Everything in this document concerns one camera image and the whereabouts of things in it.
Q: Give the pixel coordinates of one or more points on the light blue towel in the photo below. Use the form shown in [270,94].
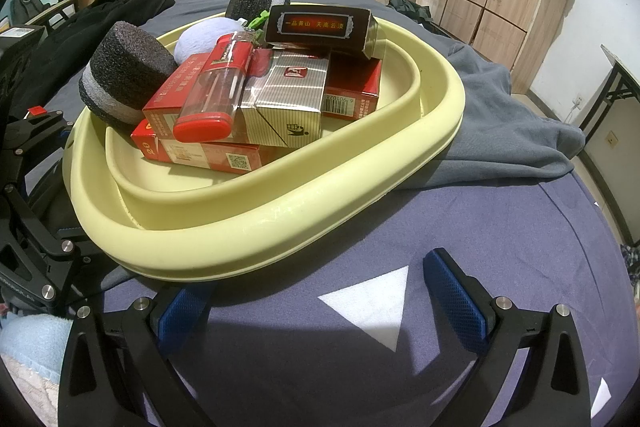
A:
[30,339]

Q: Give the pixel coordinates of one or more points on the blue-grey plush toy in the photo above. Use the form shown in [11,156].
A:
[205,37]

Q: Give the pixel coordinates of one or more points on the silver striped cigarette box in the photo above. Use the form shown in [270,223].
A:
[290,99]

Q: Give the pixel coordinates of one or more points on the plaid clothes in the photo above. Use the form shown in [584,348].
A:
[631,262]

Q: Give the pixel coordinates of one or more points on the red gold cigarette box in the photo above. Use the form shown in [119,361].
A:
[355,87]

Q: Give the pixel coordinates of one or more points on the yellow wall socket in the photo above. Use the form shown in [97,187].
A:
[611,140]

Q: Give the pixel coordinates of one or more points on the open black suitcase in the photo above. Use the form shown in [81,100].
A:
[405,4]

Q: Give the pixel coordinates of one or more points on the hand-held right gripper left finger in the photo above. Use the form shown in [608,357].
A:
[182,312]

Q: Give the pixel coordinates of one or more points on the grey cloth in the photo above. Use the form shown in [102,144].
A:
[500,127]

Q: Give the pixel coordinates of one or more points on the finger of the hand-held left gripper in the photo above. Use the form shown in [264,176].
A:
[35,132]
[65,257]

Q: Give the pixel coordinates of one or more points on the pale yellow plastic basin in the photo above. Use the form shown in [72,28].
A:
[250,227]

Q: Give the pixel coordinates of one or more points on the black jacket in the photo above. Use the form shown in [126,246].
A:
[125,2]

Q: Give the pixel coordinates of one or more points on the white wall socket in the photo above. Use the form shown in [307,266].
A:
[576,103]

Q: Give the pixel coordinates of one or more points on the dark red cigarette box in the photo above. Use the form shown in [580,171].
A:
[320,38]

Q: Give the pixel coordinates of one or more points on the red clear lighter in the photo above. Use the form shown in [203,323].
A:
[215,97]

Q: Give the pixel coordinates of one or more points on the black folding table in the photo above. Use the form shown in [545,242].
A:
[622,77]

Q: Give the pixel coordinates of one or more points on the black backpack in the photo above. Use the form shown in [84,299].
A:
[27,7]

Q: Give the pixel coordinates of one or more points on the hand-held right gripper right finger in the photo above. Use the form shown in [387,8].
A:
[452,299]

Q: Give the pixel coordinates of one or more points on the red box gold characters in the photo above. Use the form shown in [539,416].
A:
[170,99]

